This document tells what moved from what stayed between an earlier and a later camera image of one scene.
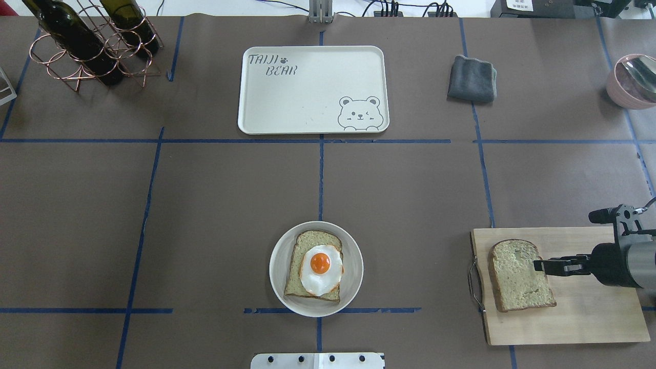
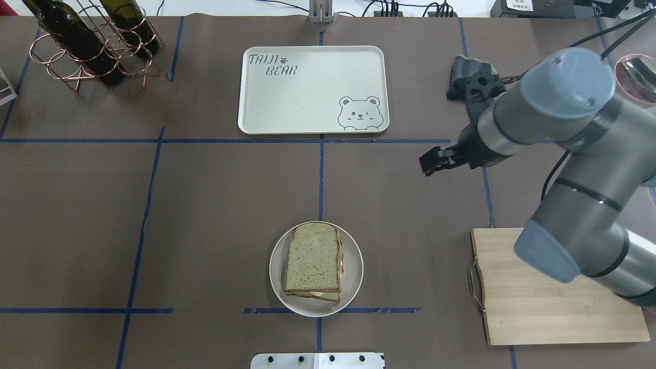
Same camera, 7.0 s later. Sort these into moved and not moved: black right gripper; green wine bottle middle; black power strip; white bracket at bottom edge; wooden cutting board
Moved: black right gripper
Not moved: wooden cutting board; black power strip; green wine bottle middle; white bracket at bottom edge
